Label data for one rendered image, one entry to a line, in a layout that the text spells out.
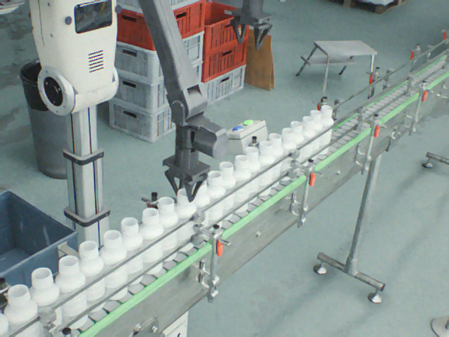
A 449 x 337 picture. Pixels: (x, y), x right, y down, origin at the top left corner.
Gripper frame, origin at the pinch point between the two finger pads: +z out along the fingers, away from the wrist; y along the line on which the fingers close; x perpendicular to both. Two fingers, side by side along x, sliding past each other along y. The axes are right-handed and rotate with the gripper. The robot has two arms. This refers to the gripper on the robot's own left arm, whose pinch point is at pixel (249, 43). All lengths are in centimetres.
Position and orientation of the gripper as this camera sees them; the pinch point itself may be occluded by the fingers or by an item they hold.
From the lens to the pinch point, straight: 174.1
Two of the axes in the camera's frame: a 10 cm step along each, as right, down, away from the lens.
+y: -7.8, -3.7, 5.0
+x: -6.2, 3.7, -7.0
